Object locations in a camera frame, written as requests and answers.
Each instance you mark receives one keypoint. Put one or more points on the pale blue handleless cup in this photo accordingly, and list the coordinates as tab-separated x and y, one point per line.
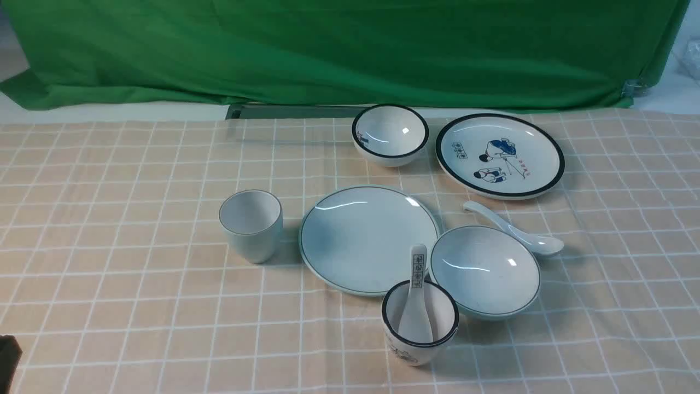
253	223

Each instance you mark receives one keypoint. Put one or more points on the plain pale blue plate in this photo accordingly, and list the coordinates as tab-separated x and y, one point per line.
358	239

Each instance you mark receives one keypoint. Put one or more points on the plain white ceramic spoon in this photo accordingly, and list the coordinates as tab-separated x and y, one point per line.
541	245

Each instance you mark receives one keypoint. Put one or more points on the metal clamp on backdrop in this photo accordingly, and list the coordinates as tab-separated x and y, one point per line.
634	88

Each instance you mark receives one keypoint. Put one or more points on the checkered beige tablecloth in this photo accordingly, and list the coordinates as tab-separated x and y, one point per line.
117	276

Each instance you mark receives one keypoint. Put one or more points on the pale blue wide bowl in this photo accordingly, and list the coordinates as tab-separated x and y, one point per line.
488	273

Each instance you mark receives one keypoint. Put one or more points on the small black-rimmed white bowl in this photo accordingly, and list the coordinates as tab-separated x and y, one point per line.
389	135

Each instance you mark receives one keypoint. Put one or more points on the grey metal rail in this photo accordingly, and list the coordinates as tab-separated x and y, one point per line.
268	111

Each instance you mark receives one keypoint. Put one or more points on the green backdrop cloth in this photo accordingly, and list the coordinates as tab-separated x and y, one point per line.
507	55

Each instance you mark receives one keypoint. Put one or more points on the illustrated black-rimmed plate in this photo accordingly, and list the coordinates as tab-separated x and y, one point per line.
500	156

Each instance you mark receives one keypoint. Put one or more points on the patterned white ceramic spoon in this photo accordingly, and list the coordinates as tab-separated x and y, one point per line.
414	324

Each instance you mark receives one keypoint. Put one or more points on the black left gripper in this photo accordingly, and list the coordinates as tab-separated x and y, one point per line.
11	354

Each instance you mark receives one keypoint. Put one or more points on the black-rimmed illustrated cup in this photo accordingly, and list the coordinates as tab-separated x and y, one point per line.
443	320

